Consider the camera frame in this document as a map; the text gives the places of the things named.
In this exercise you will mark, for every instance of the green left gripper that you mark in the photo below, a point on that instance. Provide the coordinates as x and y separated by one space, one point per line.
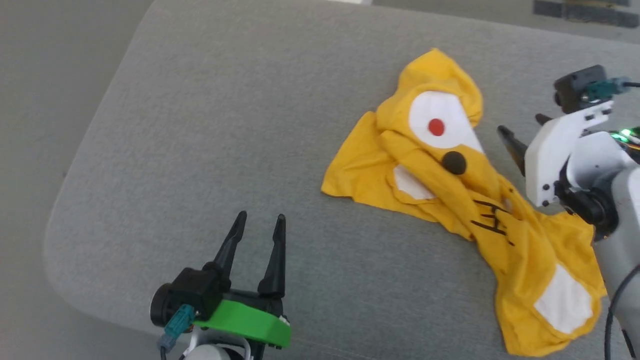
245 320

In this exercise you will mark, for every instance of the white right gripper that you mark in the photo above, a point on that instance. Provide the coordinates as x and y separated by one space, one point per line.
550 155

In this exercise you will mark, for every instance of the yellow printed t-shirt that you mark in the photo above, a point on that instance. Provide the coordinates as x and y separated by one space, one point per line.
520 250

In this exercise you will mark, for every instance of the grey fabric sofa cushion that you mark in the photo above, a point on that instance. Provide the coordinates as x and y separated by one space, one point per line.
225 125

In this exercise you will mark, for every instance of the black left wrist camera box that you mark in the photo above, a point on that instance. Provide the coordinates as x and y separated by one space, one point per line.
197 290

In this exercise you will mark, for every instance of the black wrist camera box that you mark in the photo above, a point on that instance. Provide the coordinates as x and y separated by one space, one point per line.
575 87
197 290

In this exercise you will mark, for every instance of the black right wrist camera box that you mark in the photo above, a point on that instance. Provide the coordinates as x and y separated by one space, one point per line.
575 87

